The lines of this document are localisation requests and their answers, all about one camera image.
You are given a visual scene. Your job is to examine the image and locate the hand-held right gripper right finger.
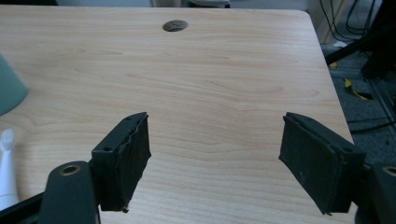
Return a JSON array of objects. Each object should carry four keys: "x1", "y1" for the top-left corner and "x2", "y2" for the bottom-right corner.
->
[{"x1": 278, "y1": 112, "x2": 367, "y2": 216}]

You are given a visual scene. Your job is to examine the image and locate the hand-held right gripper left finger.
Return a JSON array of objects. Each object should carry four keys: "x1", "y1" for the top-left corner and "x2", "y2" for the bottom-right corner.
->
[{"x1": 90, "y1": 111, "x2": 152, "y2": 214}]

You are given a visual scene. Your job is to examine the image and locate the yellow floor tape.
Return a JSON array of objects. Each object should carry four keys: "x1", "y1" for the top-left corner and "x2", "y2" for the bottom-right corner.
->
[{"x1": 330, "y1": 62, "x2": 372, "y2": 101}]

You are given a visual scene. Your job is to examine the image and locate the white electric toothbrush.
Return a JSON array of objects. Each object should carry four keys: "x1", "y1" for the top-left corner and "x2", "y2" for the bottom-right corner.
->
[{"x1": 0, "y1": 128, "x2": 21, "y2": 211}]

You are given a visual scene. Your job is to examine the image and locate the black metal stand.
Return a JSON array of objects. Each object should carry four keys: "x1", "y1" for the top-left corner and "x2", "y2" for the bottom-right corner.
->
[{"x1": 324, "y1": 0, "x2": 396, "y2": 80}]

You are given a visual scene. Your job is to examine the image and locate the pale green cup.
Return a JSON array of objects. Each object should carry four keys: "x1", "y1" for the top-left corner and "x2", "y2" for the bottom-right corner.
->
[{"x1": 0, "y1": 52, "x2": 29, "y2": 117}]

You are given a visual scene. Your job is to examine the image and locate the black cable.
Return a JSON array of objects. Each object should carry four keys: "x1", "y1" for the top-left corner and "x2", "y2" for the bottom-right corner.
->
[
  {"x1": 346, "y1": 117, "x2": 396, "y2": 134},
  {"x1": 319, "y1": 0, "x2": 379, "y2": 43}
]

